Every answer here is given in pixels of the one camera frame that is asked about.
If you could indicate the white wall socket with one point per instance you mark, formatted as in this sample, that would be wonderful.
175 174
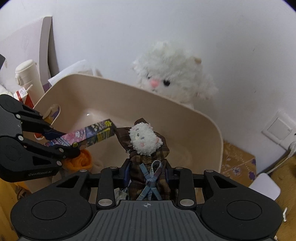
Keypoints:
281 130

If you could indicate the grey white board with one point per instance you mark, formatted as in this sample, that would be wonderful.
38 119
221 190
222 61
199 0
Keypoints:
28 42

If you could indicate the beige plastic basket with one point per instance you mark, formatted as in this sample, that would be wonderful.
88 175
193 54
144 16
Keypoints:
194 140

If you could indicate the long colourful printed box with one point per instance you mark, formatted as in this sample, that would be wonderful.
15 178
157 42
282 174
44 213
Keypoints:
87 136

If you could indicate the brown plaid doll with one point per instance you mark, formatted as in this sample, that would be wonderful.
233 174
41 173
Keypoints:
147 151

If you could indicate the orange knitted sock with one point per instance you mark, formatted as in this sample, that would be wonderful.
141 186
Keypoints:
81 162

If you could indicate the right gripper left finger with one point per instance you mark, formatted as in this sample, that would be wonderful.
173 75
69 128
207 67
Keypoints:
125 172

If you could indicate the blue floral cloth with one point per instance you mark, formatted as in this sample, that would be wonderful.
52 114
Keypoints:
121 194

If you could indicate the red white milk carton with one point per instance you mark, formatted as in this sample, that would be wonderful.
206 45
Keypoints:
22 96

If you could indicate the white thermos bottle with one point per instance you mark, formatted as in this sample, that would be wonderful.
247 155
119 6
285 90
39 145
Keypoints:
27 76

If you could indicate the white device on stand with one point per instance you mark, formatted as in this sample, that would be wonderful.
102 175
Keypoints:
266 186

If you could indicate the white fluffy plush cat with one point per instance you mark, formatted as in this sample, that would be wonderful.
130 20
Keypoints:
169 70

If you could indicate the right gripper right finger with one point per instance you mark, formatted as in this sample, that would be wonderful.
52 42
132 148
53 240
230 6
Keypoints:
171 173

